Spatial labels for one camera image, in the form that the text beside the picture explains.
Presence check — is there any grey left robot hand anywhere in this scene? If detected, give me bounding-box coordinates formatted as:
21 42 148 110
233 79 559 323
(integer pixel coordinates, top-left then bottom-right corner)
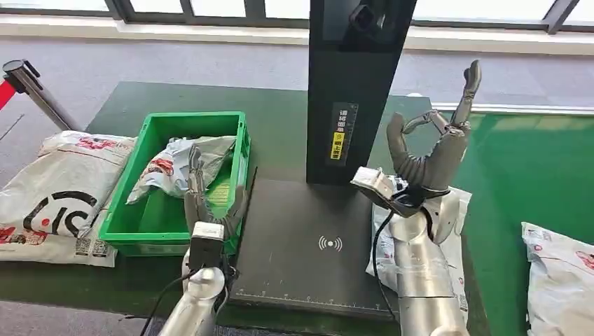
183 144 249 242

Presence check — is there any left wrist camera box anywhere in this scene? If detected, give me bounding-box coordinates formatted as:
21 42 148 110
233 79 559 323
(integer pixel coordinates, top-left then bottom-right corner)
188 221 226 273

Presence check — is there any red barrier belt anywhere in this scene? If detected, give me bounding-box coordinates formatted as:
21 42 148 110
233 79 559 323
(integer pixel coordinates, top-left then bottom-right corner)
0 78 18 111

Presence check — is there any white parcel bag black logo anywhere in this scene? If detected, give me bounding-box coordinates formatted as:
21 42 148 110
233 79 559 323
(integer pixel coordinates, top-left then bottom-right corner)
365 185 473 326

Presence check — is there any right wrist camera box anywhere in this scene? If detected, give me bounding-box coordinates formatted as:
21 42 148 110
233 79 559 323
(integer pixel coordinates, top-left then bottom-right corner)
350 167 421 219

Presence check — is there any grey white parcel bag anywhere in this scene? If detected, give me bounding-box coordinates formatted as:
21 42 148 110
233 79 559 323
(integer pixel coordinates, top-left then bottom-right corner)
126 135 237 205

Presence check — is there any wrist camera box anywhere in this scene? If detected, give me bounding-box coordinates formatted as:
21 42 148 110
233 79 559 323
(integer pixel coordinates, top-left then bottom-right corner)
350 167 421 219
188 221 226 273

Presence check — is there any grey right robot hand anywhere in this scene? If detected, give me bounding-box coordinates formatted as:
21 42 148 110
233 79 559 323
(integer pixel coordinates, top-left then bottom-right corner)
386 59 483 193

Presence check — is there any steel stanchion post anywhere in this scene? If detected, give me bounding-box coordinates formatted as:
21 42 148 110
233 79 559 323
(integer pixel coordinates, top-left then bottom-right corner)
2 59 83 132

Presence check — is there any green plastic crate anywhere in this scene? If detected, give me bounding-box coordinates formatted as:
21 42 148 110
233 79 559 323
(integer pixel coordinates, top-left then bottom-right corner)
98 111 252 258

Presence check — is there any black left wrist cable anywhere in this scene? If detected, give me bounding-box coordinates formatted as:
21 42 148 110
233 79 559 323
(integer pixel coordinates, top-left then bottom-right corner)
139 269 198 336

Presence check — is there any white parcel bag red print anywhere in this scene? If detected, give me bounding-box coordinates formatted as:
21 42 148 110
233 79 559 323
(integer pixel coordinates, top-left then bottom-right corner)
522 221 594 336

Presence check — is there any black scanner stand with plate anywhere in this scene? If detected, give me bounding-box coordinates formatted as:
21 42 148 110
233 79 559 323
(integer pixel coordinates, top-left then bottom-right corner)
229 0 419 321

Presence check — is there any large white parcel black logo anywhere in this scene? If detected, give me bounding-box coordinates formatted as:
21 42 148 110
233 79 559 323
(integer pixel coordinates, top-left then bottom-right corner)
0 130 138 269

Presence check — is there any dark window frame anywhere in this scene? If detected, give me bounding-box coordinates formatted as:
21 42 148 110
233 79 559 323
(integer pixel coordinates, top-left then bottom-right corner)
0 0 594 36

